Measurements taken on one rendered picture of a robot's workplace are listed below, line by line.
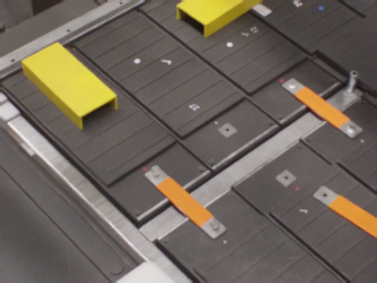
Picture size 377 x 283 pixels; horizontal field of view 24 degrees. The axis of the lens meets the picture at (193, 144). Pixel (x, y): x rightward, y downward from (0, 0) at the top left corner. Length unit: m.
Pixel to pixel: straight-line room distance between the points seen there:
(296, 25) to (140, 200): 0.45
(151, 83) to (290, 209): 0.33
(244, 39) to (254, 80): 0.10
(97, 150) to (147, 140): 0.08
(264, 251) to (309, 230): 0.07
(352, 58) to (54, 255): 0.63
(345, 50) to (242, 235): 0.41
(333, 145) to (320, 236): 0.18
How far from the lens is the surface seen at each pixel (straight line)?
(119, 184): 1.28
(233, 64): 1.44
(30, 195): 1.14
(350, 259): 1.21
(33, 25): 1.73
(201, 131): 1.35
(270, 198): 1.27
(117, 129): 1.34
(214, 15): 1.48
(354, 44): 1.49
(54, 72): 1.39
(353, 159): 1.32
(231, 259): 1.19
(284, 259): 1.19
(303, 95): 1.40
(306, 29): 1.52
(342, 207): 1.25
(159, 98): 1.38
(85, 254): 1.07
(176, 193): 1.26
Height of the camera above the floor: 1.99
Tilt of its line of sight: 48 degrees down
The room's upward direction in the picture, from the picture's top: 1 degrees clockwise
